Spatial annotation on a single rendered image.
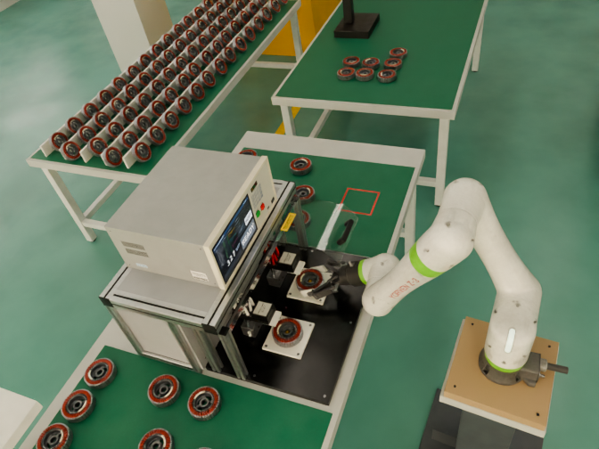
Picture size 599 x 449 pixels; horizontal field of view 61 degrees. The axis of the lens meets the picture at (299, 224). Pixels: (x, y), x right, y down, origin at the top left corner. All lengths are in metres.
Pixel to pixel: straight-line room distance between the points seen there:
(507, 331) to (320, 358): 0.64
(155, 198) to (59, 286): 2.00
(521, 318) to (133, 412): 1.32
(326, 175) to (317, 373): 1.09
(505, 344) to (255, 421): 0.83
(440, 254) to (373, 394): 1.38
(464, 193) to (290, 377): 0.86
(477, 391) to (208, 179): 1.11
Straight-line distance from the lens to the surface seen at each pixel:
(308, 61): 3.55
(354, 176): 2.51
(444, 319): 2.87
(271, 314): 1.82
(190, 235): 1.56
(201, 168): 1.80
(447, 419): 2.58
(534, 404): 1.80
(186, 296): 1.68
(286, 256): 1.95
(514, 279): 1.67
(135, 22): 5.46
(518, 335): 1.62
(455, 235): 1.35
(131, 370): 2.06
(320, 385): 1.80
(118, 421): 1.98
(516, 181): 3.68
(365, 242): 2.19
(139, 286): 1.78
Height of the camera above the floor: 2.36
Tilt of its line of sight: 44 degrees down
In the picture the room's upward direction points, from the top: 11 degrees counter-clockwise
